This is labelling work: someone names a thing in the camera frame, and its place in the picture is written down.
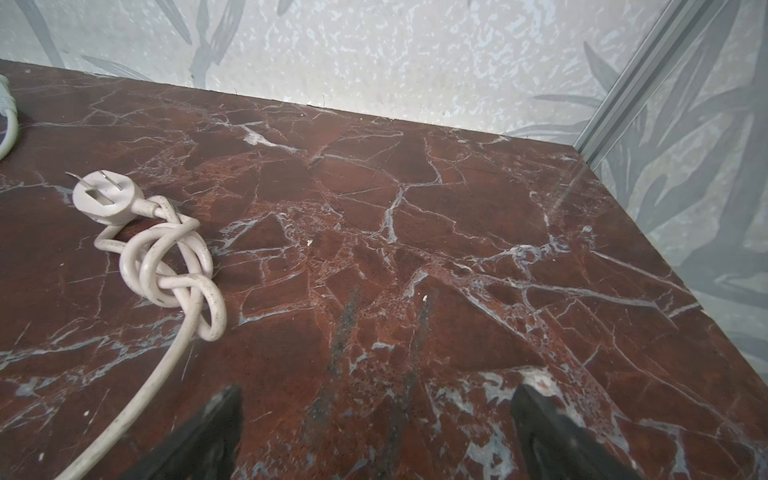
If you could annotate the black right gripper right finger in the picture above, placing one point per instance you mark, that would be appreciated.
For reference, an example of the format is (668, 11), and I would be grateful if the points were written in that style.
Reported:
(555, 447)

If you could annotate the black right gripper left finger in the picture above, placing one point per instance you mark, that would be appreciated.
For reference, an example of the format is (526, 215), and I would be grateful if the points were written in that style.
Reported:
(206, 446)

